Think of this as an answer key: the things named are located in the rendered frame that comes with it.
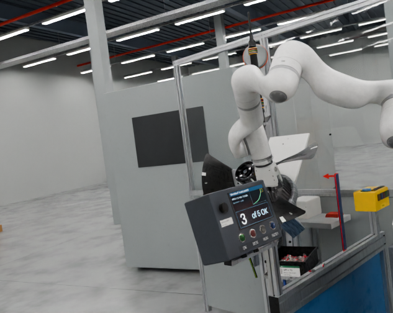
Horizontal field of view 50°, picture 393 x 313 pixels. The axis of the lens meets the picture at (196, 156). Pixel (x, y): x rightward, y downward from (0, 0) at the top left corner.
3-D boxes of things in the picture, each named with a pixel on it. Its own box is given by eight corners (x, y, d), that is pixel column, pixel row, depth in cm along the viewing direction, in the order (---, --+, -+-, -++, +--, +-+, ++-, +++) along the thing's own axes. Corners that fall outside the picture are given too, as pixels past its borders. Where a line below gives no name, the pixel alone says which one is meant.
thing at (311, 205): (299, 212, 271) (297, 195, 270) (322, 213, 260) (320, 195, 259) (284, 218, 259) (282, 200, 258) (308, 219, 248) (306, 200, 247)
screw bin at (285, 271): (282, 261, 193) (280, 245, 193) (320, 262, 185) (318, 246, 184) (266, 277, 174) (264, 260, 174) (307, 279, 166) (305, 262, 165)
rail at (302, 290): (377, 246, 206) (375, 230, 206) (386, 247, 203) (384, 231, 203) (271, 318, 142) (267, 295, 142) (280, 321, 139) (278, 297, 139)
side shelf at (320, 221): (297, 217, 273) (296, 212, 273) (351, 219, 248) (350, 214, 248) (275, 225, 256) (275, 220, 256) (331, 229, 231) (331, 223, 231)
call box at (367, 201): (369, 207, 209) (367, 185, 208) (390, 207, 202) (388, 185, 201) (355, 214, 198) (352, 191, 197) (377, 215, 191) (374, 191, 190)
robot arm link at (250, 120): (220, 118, 152) (235, 165, 176) (263, 104, 151) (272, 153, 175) (215, 101, 157) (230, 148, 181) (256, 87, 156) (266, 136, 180)
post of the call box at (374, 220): (373, 233, 202) (370, 207, 202) (380, 233, 200) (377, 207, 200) (370, 234, 200) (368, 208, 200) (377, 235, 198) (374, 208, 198)
